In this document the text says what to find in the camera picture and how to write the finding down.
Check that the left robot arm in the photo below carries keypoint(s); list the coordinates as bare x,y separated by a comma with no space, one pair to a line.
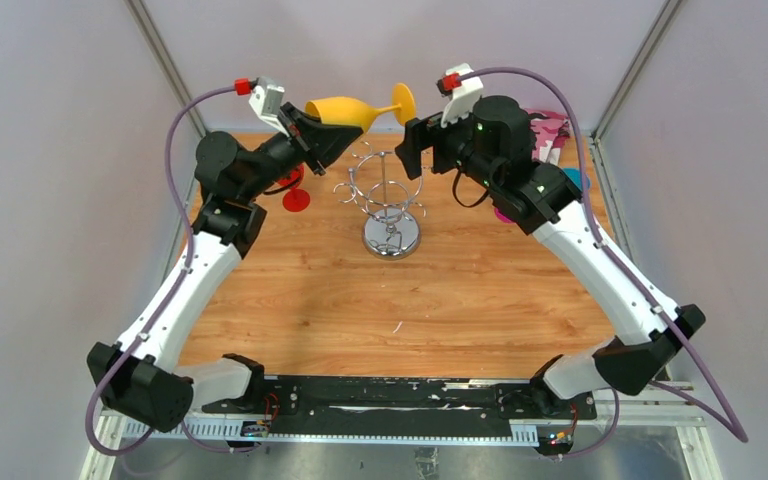
139,374

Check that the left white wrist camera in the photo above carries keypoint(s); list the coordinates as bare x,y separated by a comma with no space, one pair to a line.
265,99

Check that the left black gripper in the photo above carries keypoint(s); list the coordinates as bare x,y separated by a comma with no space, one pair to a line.
324,142

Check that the pink wine glass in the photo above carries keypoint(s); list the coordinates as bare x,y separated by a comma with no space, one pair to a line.
500,216

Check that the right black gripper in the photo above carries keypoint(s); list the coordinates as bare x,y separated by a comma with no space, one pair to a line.
421,133

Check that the pink camouflage cloth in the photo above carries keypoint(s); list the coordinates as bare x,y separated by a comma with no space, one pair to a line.
551,131

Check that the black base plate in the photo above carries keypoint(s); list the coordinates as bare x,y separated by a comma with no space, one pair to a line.
357,406

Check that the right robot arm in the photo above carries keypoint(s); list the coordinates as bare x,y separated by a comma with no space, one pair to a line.
493,145

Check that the chrome wine glass rack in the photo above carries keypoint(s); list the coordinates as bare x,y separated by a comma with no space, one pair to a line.
391,207

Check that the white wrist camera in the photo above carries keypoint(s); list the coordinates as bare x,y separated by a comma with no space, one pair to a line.
462,94
265,99

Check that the red wine glass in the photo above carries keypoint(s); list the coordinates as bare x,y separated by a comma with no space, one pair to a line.
295,198

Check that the aluminium frame rail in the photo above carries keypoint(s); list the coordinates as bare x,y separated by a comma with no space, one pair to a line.
658,405

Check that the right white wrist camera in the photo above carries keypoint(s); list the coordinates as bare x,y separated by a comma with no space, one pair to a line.
462,94

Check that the yellow wine glass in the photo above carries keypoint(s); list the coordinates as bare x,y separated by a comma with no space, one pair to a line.
349,111

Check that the blue wine glass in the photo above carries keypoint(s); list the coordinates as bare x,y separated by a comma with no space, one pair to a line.
580,179

